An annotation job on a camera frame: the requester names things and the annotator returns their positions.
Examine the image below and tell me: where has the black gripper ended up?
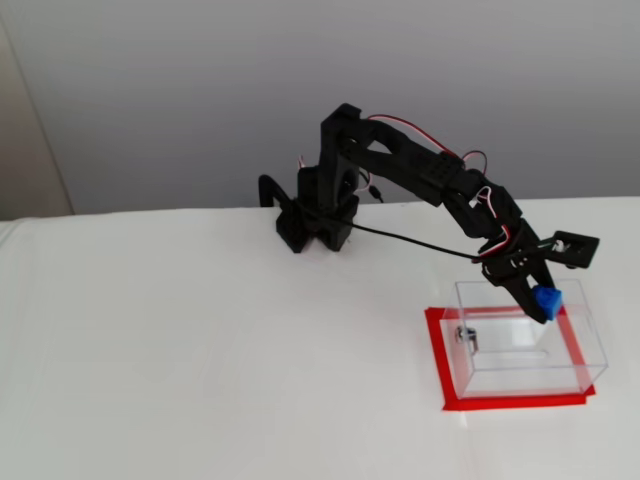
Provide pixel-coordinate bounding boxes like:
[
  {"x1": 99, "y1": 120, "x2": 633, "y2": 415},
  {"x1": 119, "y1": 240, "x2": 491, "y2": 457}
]
[{"x1": 480, "y1": 219, "x2": 554, "y2": 325}]

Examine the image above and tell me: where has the blue lego brick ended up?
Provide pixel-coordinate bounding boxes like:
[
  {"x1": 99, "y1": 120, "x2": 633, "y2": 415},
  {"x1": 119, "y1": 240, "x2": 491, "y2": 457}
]
[{"x1": 531, "y1": 284, "x2": 564, "y2": 322}]

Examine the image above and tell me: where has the transparent plastic box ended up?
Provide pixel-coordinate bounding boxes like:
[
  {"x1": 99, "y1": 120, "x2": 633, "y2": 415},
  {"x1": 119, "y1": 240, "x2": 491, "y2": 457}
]
[{"x1": 442, "y1": 279, "x2": 609, "y2": 401}]

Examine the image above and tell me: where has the silver cylinder lock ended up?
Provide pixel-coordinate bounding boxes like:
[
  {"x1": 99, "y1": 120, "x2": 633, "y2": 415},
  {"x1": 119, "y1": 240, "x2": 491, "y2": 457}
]
[{"x1": 454, "y1": 327, "x2": 482, "y2": 357}]

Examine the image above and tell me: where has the black table clamp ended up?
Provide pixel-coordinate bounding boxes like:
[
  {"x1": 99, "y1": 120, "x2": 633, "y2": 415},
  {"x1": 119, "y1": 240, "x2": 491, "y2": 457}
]
[{"x1": 258, "y1": 174, "x2": 296, "y2": 211}]

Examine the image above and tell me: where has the red white wrist servo wire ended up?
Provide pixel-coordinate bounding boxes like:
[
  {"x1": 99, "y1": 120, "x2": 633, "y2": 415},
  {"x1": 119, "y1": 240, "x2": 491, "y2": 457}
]
[{"x1": 469, "y1": 185, "x2": 524, "y2": 264}]

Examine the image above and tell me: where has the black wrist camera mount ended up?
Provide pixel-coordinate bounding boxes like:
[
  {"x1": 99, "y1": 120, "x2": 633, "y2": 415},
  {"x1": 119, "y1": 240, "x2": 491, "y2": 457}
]
[{"x1": 538, "y1": 230, "x2": 600, "y2": 271}]

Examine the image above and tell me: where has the thin black camera cable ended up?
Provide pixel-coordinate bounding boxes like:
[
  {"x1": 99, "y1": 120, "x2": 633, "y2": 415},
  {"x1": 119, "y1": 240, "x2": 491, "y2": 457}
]
[{"x1": 349, "y1": 223, "x2": 484, "y2": 264}]

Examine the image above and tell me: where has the black cable with plug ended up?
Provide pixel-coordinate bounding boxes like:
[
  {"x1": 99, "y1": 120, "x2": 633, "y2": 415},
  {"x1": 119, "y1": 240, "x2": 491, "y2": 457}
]
[{"x1": 355, "y1": 170, "x2": 385, "y2": 202}]

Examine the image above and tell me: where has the red white forearm servo wire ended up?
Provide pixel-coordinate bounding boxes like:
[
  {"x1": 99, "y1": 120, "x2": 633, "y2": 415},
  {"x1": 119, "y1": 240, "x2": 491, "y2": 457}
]
[{"x1": 367, "y1": 114, "x2": 489, "y2": 176}]

